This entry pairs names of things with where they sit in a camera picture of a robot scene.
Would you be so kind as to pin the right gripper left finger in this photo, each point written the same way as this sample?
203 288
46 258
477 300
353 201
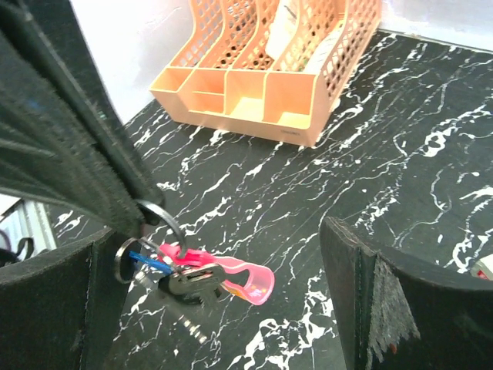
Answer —
61 309

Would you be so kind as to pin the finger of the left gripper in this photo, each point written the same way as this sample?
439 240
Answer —
48 34
48 154

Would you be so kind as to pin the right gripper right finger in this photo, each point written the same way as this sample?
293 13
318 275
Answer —
397 311

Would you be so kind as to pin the key with blue tag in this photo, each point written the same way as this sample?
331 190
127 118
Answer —
141 276

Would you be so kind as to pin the pink strap keyring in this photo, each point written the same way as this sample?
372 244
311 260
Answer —
251 282

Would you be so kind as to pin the key with black tag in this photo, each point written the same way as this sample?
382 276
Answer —
186 287

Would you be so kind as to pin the white cardboard box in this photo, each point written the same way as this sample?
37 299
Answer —
483 268

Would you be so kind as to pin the orange plastic file organizer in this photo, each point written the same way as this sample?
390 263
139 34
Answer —
222 78

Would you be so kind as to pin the white paper card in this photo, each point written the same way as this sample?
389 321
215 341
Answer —
283 27

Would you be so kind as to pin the white label packet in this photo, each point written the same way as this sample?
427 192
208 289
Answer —
323 50

